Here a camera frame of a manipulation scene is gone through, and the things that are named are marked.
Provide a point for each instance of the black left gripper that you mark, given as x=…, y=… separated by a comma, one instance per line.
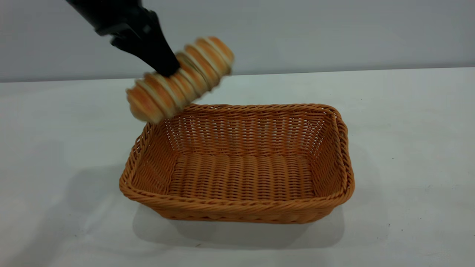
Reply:
x=118, y=16

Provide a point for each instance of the striped orange bread roll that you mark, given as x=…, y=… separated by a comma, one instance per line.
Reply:
x=159, y=96

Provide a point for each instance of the orange woven wicker basket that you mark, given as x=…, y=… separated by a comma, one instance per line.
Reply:
x=241, y=178

